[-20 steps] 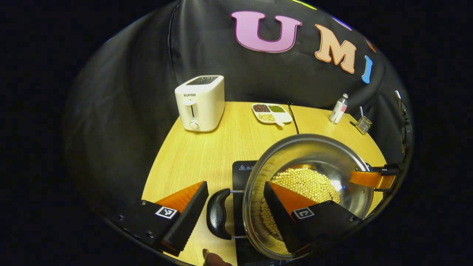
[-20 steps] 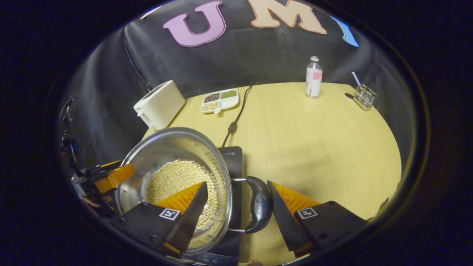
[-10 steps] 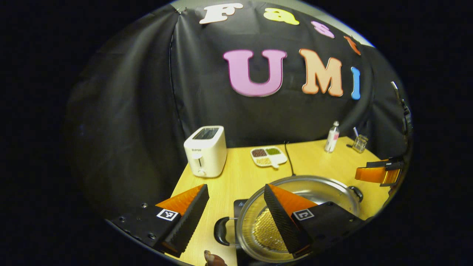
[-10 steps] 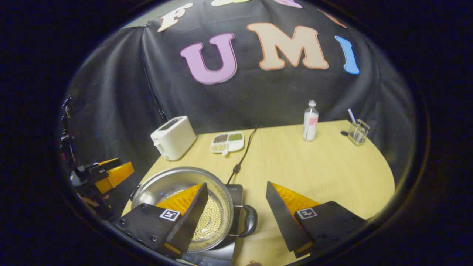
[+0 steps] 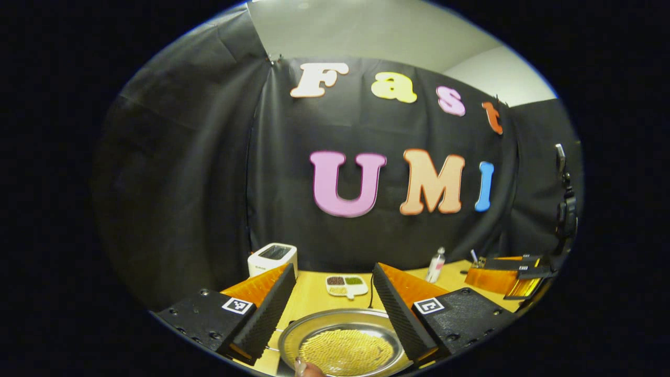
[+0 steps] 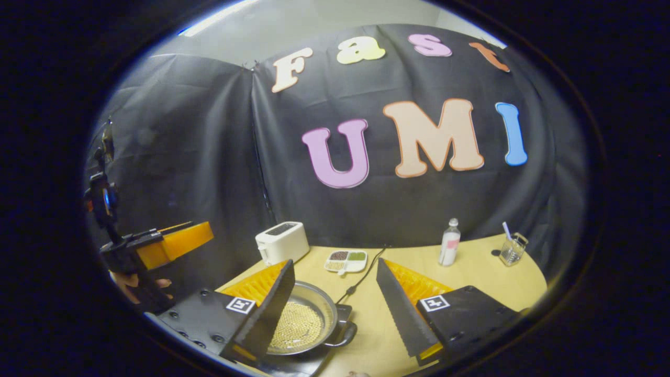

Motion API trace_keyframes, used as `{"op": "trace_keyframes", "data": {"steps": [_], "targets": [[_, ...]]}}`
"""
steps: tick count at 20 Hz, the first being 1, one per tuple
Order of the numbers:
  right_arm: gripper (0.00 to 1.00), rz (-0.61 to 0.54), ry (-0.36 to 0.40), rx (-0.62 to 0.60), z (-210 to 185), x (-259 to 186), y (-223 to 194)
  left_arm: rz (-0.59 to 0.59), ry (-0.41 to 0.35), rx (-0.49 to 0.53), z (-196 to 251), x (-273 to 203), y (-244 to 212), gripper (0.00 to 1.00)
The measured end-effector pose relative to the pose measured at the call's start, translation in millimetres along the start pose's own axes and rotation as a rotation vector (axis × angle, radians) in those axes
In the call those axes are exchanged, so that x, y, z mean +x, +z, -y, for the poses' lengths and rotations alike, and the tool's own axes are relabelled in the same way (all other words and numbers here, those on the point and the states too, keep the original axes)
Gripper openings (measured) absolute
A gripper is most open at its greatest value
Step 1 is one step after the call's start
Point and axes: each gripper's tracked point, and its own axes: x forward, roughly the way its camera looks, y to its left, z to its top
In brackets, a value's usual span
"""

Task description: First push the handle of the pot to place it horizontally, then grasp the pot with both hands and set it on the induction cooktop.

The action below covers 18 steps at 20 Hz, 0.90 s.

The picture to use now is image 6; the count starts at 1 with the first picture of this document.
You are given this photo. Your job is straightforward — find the white divided bean dish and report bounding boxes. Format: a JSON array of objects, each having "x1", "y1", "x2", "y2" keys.
[{"x1": 323, "y1": 250, "x2": 369, "y2": 276}]

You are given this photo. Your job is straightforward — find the black induction cooktop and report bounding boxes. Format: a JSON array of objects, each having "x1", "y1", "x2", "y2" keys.
[{"x1": 256, "y1": 304, "x2": 354, "y2": 377}]

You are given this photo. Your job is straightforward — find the white toaster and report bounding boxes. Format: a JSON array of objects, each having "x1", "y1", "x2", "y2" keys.
[{"x1": 255, "y1": 221, "x2": 310, "y2": 266}]

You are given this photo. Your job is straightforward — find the clear bottle pink label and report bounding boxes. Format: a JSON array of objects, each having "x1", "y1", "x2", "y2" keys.
[{"x1": 438, "y1": 218, "x2": 462, "y2": 267}]

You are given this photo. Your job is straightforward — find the black power cable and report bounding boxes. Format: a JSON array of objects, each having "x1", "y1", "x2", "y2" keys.
[{"x1": 335, "y1": 246, "x2": 390, "y2": 304}]

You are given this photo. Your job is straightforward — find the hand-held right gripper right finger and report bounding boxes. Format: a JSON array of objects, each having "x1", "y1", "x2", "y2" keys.
[{"x1": 376, "y1": 258, "x2": 521, "y2": 367}]

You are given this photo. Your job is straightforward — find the pile of yellow beans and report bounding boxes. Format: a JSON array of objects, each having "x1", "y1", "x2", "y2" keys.
[{"x1": 270, "y1": 301, "x2": 325, "y2": 350}]

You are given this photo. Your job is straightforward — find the stainless steel pot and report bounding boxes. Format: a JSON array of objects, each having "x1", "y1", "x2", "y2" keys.
[{"x1": 264, "y1": 281, "x2": 358, "y2": 357}]

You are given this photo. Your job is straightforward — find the wire mesh cup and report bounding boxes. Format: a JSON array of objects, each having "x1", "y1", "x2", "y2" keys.
[{"x1": 499, "y1": 232, "x2": 529, "y2": 267}]

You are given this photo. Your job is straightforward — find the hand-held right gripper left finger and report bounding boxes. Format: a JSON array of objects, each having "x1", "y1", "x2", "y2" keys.
[{"x1": 155, "y1": 259, "x2": 296, "y2": 364}]

